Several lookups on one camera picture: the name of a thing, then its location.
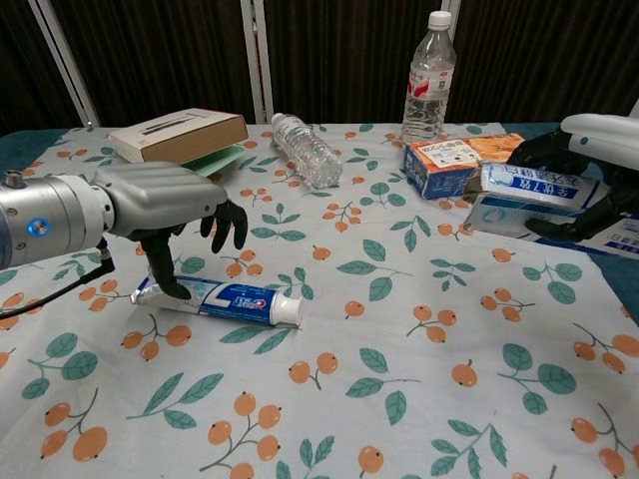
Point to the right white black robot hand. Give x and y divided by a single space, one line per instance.
609 140

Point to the tall clear water bottle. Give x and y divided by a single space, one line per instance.
428 75

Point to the blue white toothpaste box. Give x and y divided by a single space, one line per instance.
524 199

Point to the orange blue cracker box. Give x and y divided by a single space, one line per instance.
439 169

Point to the blue white toothpaste tube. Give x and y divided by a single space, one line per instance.
239 302

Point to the green paper sheet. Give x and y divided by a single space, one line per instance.
219 159

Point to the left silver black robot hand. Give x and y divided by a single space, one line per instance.
160 194

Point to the white frame post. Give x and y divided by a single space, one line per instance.
70 65
259 75
456 30

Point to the white and brown flat box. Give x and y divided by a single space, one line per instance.
190 135

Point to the floral orange berry tablecloth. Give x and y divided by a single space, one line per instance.
319 399

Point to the small clear water bottle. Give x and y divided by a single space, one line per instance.
309 154

